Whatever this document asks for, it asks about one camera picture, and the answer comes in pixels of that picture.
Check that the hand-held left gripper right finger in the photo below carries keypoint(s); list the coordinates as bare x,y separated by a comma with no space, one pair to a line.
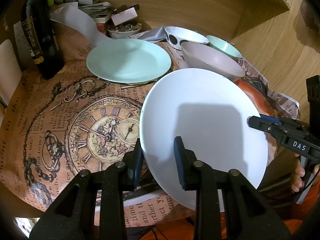
179,160

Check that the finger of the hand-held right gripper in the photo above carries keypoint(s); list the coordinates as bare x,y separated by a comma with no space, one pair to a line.
262,125
271,119

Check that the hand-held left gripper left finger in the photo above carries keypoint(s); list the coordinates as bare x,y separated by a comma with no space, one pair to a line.
137,160

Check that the white plate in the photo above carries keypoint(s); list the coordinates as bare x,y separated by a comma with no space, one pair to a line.
205,97

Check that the small mint green bowl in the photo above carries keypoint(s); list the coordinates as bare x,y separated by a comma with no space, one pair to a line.
225,46

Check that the person's right hand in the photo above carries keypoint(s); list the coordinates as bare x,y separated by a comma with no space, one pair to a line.
298,177

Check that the grey bowl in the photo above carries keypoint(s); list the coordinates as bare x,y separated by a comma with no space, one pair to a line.
212,60

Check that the newspaper print tablecloth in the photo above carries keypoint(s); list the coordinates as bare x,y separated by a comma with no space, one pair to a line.
62,100

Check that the mint green plate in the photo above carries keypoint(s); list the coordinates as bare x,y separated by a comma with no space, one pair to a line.
127,60

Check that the dark brown object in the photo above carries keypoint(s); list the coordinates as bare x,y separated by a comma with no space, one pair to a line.
310,15

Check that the white bowl with black dots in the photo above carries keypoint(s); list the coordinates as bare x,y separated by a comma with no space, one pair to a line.
190,35

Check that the small bowl of glass trinkets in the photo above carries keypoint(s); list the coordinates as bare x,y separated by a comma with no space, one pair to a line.
122,33

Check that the small pale box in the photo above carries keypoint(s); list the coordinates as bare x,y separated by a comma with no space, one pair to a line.
123,17

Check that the white paper strip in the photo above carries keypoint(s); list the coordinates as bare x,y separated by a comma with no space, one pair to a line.
77,22

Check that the black bottle with gold label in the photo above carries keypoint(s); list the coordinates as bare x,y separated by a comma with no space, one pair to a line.
42,42

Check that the white panel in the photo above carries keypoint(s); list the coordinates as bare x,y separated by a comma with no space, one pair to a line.
8,72

